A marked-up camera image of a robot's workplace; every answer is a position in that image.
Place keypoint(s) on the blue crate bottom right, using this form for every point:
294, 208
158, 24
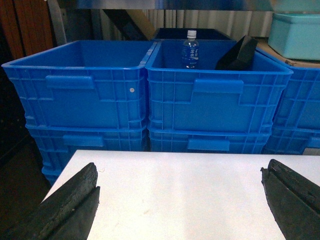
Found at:
291, 140

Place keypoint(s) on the blue crate top middle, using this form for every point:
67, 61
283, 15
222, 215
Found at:
208, 100

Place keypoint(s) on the blue crate top left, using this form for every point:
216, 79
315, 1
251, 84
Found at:
84, 84

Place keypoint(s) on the teal plastic box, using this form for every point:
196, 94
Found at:
296, 35

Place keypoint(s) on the blue crate top right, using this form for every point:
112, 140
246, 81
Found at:
299, 105

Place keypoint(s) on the blue crate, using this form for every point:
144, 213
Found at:
208, 100
191, 141
84, 84
299, 105
57, 145
291, 140

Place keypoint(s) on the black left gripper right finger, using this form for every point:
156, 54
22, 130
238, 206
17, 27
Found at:
294, 201

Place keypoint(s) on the blue crate bottom left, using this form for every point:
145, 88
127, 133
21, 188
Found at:
57, 145

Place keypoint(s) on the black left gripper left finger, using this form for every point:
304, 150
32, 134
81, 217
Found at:
67, 214

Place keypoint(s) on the dark navy bin behind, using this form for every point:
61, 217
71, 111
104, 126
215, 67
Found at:
184, 33

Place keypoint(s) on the black box in crate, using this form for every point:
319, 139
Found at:
240, 56

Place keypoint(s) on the blue crate bottom middle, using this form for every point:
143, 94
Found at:
191, 141

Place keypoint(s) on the blue labelled water bottle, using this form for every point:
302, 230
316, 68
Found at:
190, 50

